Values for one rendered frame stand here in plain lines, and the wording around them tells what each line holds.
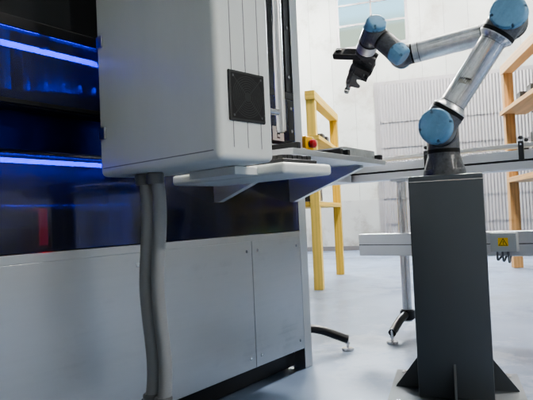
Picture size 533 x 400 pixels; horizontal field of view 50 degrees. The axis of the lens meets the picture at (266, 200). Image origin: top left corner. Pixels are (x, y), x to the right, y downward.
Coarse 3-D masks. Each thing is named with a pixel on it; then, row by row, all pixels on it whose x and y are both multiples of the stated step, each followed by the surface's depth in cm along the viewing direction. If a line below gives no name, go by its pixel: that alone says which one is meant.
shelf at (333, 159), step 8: (272, 152) 179; (280, 152) 177; (288, 152) 176; (296, 152) 176; (304, 152) 180; (312, 152) 184; (320, 152) 189; (328, 152) 193; (320, 160) 201; (328, 160) 202; (336, 160) 203; (344, 160) 205; (352, 160) 207; (360, 160) 213; (368, 160) 218; (376, 160) 224; (384, 160) 231
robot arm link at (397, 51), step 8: (384, 32) 203; (376, 40) 203; (384, 40) 202; (392, 40) 201; (400, 40) 202; (376, 48) 206; (384, 48) 202; (392, 48) 200; (400, 48) 200; (408, 48) 201; (392, 56) 201; (400, 56) 200
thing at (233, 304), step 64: (0, 256) 138; (64, 256) 153; (128, 256) 171; (192, 256) 193; (256, 256) 223; (0, 320) 137; (64, 320) 152; (128, 320) 170; (192, 320) 192; (256, 320) 221; (0, 384) 136; (64, 384) 151; (128, 384) 168; (192, 384) 190
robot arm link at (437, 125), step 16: (496, 0) 184; (512, 0) 182; (496, 16) 183; (512, 16) 181; (496, 32) 184; (512, 32) 184; (480, 48) 188; (496, 48) 186; (464, 64) 191; (480, 64) 188; (464, 80) 189; (480, 80) 190; (448, 96) 192; (464, 96) 190; (432, 112) 191; (448, 112) 190; (432, 128) 191; (448, 128) 189; (432, 144) 201
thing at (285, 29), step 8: (288, 16) 253; (288, 24) 252; (288, 32) 252; (288, 40) 252; (288, 48) 251; (288, 56) 251; (288, 64) 251; (288, 72) 250; (288, 80) 250; (288, 88) 250; (288, 104) 248; (288, 112) 248; (288, 120) 248
